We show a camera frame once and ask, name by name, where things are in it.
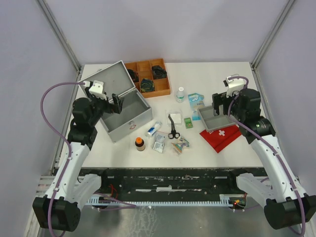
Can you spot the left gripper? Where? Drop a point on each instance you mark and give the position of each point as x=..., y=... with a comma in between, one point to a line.
x=110, y=107

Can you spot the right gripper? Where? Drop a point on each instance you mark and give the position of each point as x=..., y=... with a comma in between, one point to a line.
x=220, y=98

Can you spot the grey plastic divider tray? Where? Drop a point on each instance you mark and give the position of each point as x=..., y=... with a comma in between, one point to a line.
x=211, y=121

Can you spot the red first aid pouch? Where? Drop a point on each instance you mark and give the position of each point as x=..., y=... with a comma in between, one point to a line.
x=219, y=139

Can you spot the white gauze pad packet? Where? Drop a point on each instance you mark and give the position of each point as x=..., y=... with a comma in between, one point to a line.
x=176, y=116

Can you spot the bag of bandage packets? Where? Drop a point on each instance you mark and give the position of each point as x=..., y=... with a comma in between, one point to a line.
x=180, y=144

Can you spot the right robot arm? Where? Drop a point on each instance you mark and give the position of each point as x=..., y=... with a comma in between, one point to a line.
x=285, y=203

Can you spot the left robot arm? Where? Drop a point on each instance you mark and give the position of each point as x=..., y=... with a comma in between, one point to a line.
x=60, y=207

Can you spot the grey metal first aid box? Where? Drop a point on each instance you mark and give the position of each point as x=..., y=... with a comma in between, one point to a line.
x=115, y=84

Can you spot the blue cotton swab bag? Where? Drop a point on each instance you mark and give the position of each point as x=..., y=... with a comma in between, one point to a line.
x=196, y=102

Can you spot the small green box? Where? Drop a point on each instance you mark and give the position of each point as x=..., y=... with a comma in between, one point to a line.
x=188, y=123

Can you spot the clear bottle white cap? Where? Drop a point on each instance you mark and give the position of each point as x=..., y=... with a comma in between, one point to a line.
x=180, y=95

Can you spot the wooden compartment tray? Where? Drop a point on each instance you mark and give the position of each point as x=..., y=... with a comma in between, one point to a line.
x=150, y=77

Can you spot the white blue bandage roll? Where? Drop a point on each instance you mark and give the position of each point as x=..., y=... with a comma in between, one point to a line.
x=154, y=128

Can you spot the brown bottle orange cap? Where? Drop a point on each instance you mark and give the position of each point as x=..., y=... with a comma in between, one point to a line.
x=140, y=144

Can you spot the alcohol wipe packets bag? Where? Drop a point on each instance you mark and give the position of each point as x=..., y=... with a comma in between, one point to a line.
x=159, y=141

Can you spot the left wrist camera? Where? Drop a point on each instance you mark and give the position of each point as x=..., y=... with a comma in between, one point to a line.
x=95, y=89

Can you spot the black handled bandage scissors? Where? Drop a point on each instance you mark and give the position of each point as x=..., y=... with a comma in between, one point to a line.
x=173, y=134

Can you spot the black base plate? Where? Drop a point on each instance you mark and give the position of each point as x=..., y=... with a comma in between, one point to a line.
x=170, y=184

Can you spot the white slotted cable duct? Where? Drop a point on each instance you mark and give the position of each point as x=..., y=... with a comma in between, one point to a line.
x=95, y=200

